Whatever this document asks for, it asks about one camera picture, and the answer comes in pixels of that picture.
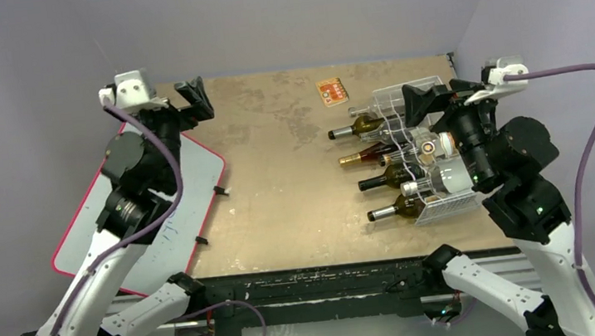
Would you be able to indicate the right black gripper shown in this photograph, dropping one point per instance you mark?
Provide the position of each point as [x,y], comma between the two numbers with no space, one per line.
[455,95]

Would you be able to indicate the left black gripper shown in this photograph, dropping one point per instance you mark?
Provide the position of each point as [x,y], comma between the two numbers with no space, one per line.
[193,91]

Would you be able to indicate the clear round labelled bottle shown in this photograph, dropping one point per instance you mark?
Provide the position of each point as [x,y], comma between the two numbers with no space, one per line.
[425,149]

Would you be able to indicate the large clear glass bottle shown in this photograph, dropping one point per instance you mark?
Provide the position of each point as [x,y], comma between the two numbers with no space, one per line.
[443,179]

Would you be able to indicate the clear square glass bottle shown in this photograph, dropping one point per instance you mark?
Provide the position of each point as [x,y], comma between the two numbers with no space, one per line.
[384,102]

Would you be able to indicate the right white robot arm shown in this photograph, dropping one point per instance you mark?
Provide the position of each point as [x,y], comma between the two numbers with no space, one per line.
[506,164]

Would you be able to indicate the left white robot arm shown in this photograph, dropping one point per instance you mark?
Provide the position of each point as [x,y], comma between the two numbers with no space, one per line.
[146,186]

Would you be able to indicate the green bottle silver cap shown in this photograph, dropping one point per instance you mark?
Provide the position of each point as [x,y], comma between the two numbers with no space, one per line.
[362,124]

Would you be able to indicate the red bottle gold cap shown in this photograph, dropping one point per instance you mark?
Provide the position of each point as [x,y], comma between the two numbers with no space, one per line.
[370,154]

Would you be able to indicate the dark green bottle black cap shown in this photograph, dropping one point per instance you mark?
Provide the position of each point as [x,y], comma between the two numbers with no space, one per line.
[394,176]

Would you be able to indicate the olive bottle silver cap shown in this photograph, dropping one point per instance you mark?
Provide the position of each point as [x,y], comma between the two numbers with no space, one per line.
[407,207]

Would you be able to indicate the black clip upper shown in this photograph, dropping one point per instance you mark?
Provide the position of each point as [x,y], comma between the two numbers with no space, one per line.
[218,190]

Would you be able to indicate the black clip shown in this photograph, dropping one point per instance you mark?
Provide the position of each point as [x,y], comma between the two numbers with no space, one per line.
[218,190]
[201,240]

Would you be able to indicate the black clip lower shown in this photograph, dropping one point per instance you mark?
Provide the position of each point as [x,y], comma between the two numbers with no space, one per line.
[201,240]

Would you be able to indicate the white wire wine rack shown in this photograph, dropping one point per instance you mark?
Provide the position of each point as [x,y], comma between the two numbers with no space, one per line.
[438,208]

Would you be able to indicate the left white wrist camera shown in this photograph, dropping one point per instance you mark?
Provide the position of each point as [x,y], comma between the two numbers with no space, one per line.
[132,92]

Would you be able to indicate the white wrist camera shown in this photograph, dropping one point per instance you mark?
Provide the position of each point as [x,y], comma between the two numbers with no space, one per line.
[494,81]
[132,92]

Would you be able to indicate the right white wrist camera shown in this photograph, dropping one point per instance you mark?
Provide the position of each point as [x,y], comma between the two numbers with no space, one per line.
[494,81]

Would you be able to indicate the black table front rail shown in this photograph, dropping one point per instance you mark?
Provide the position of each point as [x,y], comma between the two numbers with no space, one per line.
[398,287]

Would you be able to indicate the aluminium frame rail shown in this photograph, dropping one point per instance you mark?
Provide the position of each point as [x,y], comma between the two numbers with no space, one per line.
[514,268]

